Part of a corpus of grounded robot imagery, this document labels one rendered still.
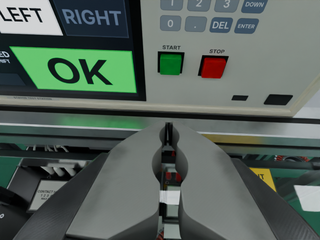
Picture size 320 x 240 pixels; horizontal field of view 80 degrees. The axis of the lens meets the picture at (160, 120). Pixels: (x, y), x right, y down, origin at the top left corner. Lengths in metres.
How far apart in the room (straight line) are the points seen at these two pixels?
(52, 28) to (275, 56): 0.18
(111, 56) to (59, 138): 0.13
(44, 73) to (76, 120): 0.06
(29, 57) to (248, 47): 0.19
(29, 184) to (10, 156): 0.31
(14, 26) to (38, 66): 0.04
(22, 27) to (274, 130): 0.26
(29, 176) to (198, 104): 0.53
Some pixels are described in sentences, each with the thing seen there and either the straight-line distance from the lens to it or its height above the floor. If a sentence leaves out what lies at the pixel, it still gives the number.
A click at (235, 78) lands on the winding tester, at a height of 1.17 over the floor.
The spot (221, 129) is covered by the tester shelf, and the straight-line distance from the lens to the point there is 0.22.
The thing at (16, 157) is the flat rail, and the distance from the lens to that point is 0.34.
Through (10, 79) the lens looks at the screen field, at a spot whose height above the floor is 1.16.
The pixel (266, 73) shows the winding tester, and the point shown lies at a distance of 0.21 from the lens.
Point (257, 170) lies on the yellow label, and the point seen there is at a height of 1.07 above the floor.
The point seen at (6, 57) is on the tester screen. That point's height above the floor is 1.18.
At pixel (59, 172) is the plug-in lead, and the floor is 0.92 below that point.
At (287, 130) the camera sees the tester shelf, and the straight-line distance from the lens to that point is 0.25.
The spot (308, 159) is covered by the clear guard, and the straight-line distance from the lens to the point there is 0.31.
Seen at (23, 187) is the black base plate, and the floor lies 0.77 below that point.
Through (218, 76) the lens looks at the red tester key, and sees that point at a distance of 0.19.
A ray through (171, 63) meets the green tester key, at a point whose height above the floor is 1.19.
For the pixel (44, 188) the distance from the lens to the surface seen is 0.44.
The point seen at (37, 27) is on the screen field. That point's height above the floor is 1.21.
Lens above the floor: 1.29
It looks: 54 degrees down
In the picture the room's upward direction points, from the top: 1 degrees clockwise
